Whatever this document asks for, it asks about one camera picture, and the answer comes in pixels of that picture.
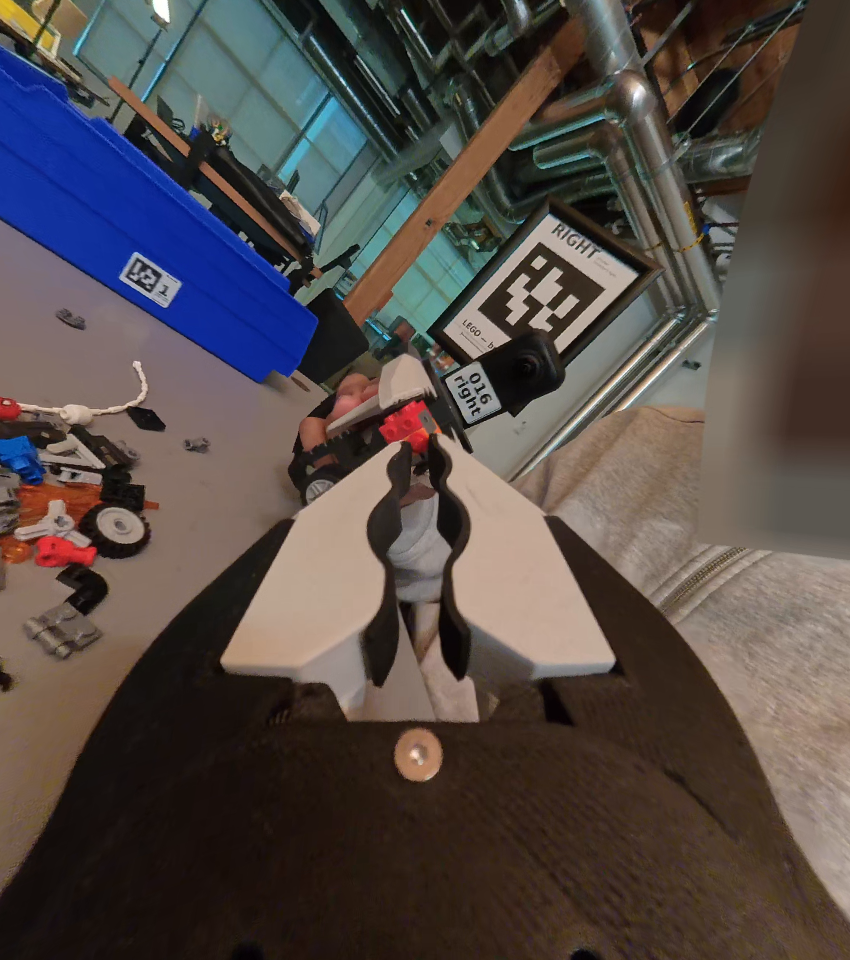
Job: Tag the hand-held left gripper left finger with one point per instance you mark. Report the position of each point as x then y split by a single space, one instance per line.
305 585

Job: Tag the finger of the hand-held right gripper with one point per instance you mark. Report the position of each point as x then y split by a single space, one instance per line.
410 382

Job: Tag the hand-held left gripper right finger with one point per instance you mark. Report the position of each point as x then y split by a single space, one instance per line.
530 592

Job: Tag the lego motorcycle model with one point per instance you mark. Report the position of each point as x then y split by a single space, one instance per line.
402 427

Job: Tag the pile of lego pieces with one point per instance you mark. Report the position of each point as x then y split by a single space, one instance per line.
12 495

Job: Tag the person's right forearm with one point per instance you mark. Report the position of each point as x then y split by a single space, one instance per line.
417 547

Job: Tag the small grey lego piece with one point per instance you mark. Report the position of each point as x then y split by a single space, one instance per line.
197 445

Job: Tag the black lego wheel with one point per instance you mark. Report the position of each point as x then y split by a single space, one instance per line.
115 529

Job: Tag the black lego tile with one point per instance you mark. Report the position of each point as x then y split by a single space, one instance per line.
145 418

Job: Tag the dark round lego piece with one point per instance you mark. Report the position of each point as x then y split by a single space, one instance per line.
70 319

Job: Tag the person's right hand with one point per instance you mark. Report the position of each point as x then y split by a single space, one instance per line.
346 394

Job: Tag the framed marker sign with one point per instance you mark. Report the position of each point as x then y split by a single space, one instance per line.
545 285

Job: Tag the black office chair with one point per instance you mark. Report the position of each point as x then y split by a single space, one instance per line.
335 337

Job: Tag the silver ventilation pipes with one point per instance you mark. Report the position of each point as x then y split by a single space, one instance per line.
642 150

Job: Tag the background wooden desk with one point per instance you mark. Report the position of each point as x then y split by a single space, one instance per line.
244 195

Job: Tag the blue plastic bin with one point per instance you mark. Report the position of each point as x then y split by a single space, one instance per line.
132 217

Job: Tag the light panel on stand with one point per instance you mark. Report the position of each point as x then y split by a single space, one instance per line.
160 11

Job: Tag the wooden post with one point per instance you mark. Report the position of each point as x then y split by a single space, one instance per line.
470 165

